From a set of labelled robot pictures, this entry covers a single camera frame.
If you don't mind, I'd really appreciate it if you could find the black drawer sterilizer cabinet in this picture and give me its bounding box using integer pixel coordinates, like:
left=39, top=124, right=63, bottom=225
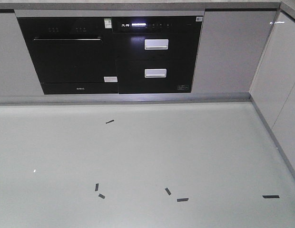
left=112, top=16, right=203, bottom=94

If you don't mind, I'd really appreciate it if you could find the black built-in dishwasher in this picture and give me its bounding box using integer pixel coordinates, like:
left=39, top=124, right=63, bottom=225
left=18, top=17, right=118, bottom=95

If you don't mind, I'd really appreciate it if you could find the lower silver drawer handle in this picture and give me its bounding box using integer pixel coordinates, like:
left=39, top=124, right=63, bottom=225
left=144, top=68, right=167, bottom=78

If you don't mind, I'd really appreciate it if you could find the silver drawer handle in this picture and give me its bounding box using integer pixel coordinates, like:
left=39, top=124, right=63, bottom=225
left=144, top=68, right=167, bottom=78
left=144, top=39, right=169, bottom=50

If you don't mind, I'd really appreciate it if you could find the upper silver drawer handle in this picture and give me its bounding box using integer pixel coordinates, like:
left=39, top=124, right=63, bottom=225
left=144, top=39, right=169, bottom=50

